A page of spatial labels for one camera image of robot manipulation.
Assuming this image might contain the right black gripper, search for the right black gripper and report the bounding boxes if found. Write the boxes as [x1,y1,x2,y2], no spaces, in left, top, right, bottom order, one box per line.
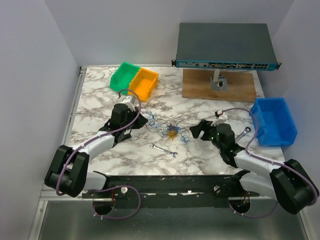
[189,119,225,152]

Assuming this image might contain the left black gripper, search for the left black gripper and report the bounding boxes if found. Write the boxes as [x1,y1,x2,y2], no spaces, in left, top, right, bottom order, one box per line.
[121,106,148,131]

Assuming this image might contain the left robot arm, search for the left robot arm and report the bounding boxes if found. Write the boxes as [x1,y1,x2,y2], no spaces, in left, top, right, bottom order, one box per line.
[44,103,148,198]

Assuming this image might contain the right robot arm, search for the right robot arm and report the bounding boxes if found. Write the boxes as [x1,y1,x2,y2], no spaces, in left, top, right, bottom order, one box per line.
[189,119,320,215]

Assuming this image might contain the small open-end wrench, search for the small open-end wrench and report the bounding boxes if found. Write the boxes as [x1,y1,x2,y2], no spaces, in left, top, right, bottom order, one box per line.
[149,143,179,158]

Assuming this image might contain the orange plastic bin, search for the orange plastic bin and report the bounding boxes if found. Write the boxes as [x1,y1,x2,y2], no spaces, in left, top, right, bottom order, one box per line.
[129,68,159,102]

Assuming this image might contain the green plastic bin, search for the green plastic bin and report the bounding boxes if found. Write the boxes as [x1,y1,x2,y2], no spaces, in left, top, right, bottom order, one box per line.
[109,61,140,92]

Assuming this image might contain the wooden board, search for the wooden board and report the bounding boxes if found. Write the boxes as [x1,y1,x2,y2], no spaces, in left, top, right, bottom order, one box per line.
[182,68,257,103]

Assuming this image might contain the silver ratchet wrench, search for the silver ratchet wrench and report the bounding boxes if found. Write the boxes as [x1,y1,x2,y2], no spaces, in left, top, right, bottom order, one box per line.
[235,126,252,143]

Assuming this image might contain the blue plastic bin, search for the blue plastic bin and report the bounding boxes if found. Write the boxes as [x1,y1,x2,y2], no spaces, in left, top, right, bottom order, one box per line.
[250,97,298,147]

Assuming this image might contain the black T-handle tool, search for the black T-handle tool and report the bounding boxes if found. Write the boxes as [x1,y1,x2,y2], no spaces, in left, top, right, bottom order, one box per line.
[112,130,131,147]

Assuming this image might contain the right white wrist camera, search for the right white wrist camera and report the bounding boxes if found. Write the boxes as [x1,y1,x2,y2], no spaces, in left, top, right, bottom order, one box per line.
[211,110,228,126]

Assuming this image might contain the grey metal stand bracket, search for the grey metal stand bracket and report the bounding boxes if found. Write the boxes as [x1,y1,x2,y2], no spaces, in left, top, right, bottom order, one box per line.
[210,69,228,92]

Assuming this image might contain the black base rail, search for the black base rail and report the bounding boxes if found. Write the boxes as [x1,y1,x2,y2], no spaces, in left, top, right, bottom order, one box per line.
[82,170,247,209]

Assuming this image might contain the aluminium frame rail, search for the aluminium frame rail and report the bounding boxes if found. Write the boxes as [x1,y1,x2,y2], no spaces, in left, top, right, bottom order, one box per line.
[28,66,88,240]

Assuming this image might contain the grey network switch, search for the grey network switch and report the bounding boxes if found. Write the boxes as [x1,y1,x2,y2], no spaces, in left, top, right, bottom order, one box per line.
[171,22,281,71]

